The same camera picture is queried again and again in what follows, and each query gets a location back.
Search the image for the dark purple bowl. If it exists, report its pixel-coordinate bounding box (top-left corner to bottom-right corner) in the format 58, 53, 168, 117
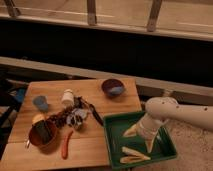
101, 79, 125, 98

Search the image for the black utensil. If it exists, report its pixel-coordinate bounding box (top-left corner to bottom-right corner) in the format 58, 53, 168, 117
89, 104, 103, 126

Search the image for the blue plastic cup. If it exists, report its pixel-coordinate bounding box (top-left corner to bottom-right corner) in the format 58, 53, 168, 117
33, 96, 48, 112

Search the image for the green plastic tray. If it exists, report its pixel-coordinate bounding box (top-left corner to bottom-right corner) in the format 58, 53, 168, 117
103, 111, 177, 170

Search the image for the white small bottle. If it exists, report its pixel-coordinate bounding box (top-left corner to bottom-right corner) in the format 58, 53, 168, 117
61, 89, 74, 107

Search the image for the copper metal cup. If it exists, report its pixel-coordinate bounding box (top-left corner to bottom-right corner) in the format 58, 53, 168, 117
28, 120, 58, 148

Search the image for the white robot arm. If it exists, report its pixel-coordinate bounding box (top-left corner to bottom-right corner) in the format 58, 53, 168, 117
123, 97, 213, 152

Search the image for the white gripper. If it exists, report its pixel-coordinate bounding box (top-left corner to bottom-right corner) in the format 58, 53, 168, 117
123, 113, 168, 151

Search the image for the orange carrot toy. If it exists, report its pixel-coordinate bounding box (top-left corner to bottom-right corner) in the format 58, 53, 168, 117
61, 130, 73, 160

